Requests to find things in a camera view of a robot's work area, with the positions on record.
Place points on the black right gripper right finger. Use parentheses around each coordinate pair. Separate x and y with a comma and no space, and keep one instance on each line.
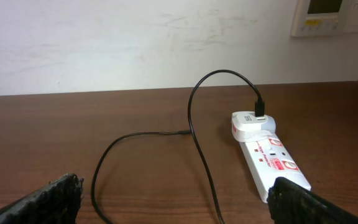
(288,203)

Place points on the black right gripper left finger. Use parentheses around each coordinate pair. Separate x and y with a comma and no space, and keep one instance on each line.
(57,202)

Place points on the white power strip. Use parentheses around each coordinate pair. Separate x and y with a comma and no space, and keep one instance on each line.
(268,159)

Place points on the white USB charger plug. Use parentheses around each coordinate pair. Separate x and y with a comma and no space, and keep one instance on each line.
(246,127)

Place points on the white wall control panel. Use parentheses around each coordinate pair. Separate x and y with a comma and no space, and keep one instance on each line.
(319,17)

